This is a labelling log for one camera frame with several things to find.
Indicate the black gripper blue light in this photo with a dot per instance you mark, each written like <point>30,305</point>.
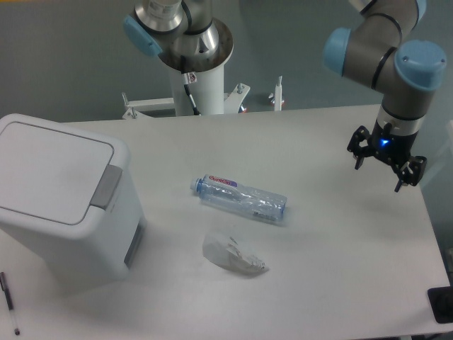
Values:
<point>388,148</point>

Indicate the white push-button trash can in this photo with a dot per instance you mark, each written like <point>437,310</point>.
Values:
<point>68,196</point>

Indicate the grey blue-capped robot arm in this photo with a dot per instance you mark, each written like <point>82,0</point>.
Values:
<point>379,55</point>

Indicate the white stand leg with caster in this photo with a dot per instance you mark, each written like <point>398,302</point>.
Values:
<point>276,98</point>

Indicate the black device at table edge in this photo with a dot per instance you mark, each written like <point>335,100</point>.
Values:
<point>441,304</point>

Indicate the clear plastic water bottle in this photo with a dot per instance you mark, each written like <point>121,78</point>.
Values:
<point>228,195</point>

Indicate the crumpled white paper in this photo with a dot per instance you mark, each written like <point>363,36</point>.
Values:
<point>225,252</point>

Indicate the black pen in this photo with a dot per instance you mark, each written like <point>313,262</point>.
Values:
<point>10,305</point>

